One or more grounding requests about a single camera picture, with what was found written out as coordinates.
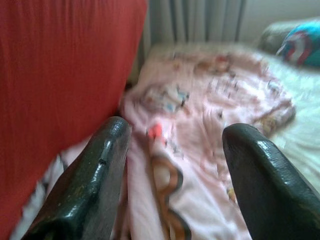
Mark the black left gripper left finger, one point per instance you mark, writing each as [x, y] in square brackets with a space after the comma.
[82, 195]

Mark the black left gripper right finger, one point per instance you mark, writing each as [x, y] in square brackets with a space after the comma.
[270, 195]

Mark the bed with beige floral sheet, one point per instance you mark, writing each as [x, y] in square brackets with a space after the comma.
[300, 130]

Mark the pink cartoon print blanket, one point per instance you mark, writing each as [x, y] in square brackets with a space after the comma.
[200, 105]

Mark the red cushion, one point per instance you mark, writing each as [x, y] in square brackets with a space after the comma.
[62, 75]

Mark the shield print bolster pillow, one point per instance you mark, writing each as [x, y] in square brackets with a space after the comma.
[302, 42]

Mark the beige floral pillow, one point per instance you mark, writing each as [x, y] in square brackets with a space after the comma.
[270, 35]

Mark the grey curtain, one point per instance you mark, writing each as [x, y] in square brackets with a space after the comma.
[200, 20]

